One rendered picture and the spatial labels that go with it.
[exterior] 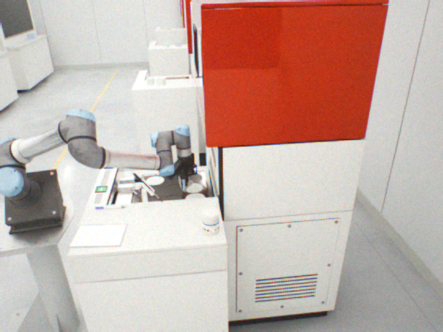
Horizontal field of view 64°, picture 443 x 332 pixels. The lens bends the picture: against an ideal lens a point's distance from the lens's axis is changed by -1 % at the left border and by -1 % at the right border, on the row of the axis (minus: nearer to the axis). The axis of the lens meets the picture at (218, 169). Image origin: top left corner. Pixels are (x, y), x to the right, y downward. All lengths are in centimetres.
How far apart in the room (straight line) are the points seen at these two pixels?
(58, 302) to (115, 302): 71
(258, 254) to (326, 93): 91
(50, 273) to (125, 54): 807
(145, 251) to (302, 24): 108
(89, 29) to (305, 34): 857
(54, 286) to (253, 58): 159
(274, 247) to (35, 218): 121
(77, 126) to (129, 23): 821
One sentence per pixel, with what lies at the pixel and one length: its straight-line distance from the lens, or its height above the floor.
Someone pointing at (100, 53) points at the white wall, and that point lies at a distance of 990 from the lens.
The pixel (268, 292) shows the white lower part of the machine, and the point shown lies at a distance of 221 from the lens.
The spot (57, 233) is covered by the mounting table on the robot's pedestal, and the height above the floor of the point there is 82.
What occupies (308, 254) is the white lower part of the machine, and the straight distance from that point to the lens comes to 208.
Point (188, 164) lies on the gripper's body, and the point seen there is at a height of 106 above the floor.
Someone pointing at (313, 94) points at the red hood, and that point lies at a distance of 163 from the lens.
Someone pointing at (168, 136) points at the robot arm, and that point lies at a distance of 174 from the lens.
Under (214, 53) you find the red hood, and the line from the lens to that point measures 150.
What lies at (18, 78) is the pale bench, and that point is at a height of 30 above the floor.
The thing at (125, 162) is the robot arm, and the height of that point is 120.
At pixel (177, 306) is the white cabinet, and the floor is 64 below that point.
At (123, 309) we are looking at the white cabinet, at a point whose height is 65.
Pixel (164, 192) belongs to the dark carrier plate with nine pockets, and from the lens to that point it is 193.
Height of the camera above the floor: 189
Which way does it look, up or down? 28 degrees down
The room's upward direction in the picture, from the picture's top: 1 degrees counter-clockwise
